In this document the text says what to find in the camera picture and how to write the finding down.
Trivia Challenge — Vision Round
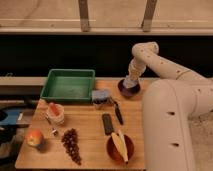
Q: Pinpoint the black handled knife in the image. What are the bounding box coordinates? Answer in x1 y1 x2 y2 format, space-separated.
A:
110 97 124 125

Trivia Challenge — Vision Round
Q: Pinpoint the light towel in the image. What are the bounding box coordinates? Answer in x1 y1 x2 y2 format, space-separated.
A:
123 76 138 89

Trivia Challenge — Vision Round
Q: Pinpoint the bunch of dark grapes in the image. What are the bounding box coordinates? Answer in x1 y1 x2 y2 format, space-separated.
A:
61 128 81 165

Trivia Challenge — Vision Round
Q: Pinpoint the black rectangular bar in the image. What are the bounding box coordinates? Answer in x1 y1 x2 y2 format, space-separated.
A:
102 113 114 135

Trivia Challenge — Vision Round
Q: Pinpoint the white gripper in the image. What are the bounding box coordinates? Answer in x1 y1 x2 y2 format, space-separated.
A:
128 59 146 81

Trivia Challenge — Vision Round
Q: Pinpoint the left metal window post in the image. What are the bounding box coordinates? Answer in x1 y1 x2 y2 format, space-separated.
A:
78 0 90 32

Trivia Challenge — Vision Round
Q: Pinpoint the small metal utensil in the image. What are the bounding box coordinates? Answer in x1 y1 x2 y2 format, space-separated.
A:
45 115 58 136

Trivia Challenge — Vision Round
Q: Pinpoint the red yellow apple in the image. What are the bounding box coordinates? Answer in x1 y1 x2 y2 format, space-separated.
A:
25 129 44 147

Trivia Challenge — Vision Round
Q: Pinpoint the purple bowl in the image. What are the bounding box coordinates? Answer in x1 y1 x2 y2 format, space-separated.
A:
118 80 140 98

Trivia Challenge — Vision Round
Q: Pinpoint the blue object at left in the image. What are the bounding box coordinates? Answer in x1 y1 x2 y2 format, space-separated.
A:
0 109 22 126

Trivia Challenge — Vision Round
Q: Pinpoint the metal window post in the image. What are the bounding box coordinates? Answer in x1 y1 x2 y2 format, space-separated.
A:
78 0 90 32
141 0 157 32

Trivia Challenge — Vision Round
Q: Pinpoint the right metal window post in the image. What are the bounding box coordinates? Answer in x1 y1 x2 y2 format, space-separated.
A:
141 0 157 32

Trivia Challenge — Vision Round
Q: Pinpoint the clear cup with carrot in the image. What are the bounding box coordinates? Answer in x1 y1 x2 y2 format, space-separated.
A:
46 102 64 124

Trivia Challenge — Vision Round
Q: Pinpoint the green plastic tray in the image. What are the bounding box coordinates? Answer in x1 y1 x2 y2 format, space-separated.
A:
40 69 95 103

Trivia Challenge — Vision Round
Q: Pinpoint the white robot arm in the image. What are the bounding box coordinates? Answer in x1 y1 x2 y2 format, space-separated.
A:
129 42 213 171

